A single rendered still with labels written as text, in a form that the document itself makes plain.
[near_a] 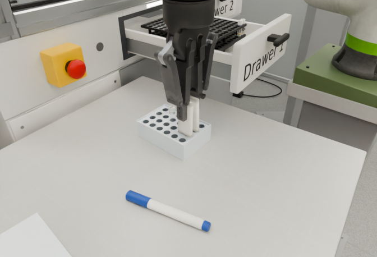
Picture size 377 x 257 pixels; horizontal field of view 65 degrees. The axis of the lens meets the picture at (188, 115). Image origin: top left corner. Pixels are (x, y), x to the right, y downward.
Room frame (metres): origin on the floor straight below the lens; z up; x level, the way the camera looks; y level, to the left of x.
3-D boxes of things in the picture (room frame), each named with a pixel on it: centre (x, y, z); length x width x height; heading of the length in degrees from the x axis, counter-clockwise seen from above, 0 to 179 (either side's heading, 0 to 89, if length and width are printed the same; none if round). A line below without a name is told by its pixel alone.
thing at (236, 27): (0.73, -0.10, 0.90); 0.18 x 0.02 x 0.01; 145
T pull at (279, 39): (0.66, -0.20, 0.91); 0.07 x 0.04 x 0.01; 145
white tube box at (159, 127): (0.48, 0.03, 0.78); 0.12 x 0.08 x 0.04; 51
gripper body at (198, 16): (0.44, 0.00, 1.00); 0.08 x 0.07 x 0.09; 141
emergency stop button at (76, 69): (0.56, 0.23, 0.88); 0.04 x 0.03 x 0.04; 145
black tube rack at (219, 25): (0.79, -0.02, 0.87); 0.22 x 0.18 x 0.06; 55
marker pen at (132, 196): (0.29, 0.03, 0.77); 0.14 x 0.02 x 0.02; 65
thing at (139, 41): (0.79, -0.01, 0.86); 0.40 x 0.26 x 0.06; 55
